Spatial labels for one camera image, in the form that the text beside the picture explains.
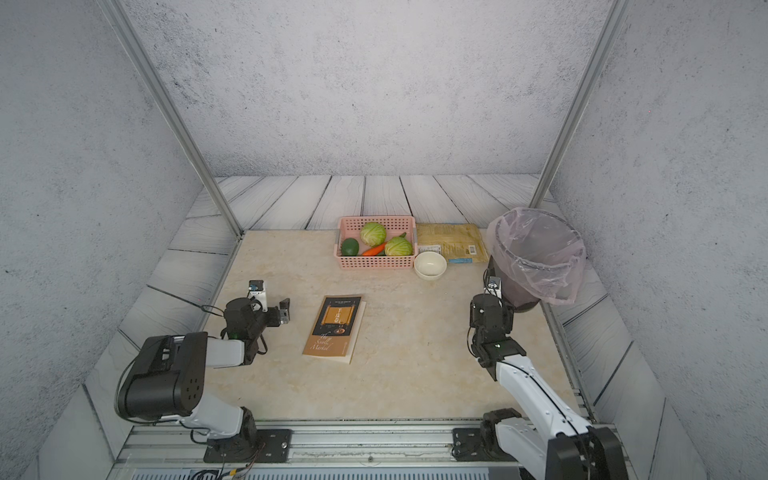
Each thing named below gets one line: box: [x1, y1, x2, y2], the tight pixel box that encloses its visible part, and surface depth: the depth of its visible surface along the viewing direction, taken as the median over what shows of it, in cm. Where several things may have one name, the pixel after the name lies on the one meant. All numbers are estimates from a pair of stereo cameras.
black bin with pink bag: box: [486, 207, 586, 313], surface depth 88 cm
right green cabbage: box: [384, 232, 413, 256], surface depth 109 cm
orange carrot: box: [362, 243, 386, 257], surface depth 113 cm
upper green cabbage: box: [360, 222, 387, 247], surface depth 113 cm
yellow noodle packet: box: [416, 223, 490, 264], surface depth 117 cm
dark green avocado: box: [341, 237, 359, 256], surface depth 113 cm
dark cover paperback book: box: [302, 294, 366, 364], surface depth 93 cm
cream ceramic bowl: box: [414, 251, 447, 280], surface depth 107 cm
